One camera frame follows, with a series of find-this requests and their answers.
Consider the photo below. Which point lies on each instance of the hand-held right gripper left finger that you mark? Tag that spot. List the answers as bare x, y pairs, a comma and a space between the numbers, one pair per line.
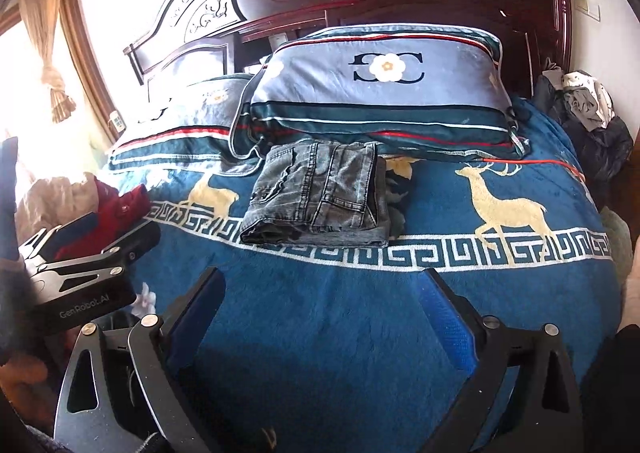
195, 313

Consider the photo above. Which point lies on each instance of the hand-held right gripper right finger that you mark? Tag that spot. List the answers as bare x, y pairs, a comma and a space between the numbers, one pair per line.
445, 323

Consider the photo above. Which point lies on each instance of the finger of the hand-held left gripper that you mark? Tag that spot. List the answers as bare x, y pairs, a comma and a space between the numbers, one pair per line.
60, 238
132, 243

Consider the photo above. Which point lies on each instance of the beige cloth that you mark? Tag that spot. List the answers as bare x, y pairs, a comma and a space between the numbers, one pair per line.
55, 198

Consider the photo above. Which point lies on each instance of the red cloth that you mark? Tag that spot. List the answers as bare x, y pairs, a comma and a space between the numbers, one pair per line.
125, 203

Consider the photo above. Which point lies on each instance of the blue deer print blanket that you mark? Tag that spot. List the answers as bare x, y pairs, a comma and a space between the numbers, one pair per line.
325, 323

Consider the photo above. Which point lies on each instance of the white remote control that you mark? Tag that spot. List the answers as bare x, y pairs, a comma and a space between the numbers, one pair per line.
117, 121

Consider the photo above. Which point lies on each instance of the blue striped pillow left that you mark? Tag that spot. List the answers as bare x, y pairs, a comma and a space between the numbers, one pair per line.
200, 103

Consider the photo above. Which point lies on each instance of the green plush cloth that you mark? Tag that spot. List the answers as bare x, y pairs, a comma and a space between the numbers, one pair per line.
617, 243

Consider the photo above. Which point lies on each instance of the beige tied curtain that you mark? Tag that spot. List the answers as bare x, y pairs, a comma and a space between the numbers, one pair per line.
45, 33

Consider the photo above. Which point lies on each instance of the dark puffer jacket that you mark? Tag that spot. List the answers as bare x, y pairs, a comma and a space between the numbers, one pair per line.
600, 148

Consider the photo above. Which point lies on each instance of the small white object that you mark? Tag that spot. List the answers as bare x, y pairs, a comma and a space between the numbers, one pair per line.
278, 41

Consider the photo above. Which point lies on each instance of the lavender flower print pillow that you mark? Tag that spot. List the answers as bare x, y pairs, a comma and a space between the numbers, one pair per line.
325, 78

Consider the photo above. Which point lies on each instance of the grey and white clothes pile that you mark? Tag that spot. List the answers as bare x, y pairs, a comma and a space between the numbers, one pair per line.
585, 95

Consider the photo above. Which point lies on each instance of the wooden window frame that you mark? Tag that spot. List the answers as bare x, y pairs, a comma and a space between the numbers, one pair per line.
85, 58

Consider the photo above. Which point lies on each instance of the white wall socket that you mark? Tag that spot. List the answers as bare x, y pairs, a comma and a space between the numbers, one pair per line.
585, 8

